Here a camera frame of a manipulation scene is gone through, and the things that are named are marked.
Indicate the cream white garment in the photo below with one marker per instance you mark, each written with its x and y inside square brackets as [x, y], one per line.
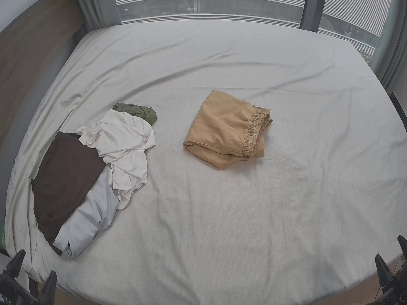
[127, 138]

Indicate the grey-green curtain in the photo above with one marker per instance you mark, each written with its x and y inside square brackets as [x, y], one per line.
[394, 27]
[95, 5]

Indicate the bed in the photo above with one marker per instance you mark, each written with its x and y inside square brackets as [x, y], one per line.
[222, 233]

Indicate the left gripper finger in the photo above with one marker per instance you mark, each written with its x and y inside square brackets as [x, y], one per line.
[17, 265]
[49, 289]

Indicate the brown garment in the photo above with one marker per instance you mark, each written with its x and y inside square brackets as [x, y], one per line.
[66, 176]

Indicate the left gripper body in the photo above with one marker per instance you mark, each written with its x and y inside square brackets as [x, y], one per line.
[16, 292]

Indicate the pale grey garment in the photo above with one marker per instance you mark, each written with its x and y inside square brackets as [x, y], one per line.
[92, 214]

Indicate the tan shorts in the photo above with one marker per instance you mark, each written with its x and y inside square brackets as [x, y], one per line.
[222, 122]

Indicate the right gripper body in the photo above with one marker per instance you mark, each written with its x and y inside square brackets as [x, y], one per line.
[397, 292]

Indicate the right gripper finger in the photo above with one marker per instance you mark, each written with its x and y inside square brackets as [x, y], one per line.
[403, 251]
[383, 272]

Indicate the olive green garment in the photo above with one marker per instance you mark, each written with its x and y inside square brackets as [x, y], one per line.
[140, 111]

